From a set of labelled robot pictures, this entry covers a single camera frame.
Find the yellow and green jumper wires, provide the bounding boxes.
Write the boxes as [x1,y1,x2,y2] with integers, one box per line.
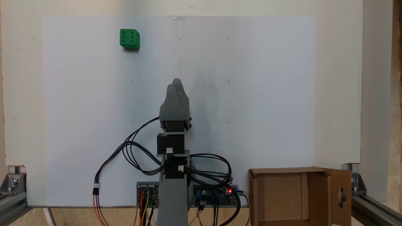
[144,192,155,226]

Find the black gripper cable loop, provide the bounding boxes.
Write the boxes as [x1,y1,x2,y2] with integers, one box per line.
[122,117,165,175]

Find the blue circuit board red light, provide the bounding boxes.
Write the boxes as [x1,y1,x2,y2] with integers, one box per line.
[193,185,239,207]

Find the aluminium frame post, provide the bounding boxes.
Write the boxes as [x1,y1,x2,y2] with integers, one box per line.
[351,193,402,226]
[0,190,29,226]

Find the large white paper sheet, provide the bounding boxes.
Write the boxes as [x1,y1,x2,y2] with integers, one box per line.
[42,15,317,207]

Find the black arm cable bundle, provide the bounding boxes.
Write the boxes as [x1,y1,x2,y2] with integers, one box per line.
[184,153,242,226]

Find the circuit board with jumper wires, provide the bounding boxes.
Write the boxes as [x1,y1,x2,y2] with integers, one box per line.
[137,182,160,208]

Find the green dice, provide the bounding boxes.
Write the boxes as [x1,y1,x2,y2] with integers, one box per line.
[120,29,140,50]

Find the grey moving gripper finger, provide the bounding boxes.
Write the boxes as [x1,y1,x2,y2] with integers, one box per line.
[159,84,191,121]

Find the open cardboard box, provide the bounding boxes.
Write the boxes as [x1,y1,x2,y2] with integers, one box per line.
[248,166,352,226]

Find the black cable with white connector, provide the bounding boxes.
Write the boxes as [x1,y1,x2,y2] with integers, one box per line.
[93,141,164,196]

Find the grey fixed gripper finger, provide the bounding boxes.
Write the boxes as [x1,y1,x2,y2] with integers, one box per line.
[173,78,190,106]

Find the metal corner bracket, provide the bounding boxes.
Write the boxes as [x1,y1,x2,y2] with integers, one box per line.
[0,166,27,192]
[342,163,367,196]

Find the red and orange wires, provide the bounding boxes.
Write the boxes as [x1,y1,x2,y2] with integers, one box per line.
[93,190,145,226]

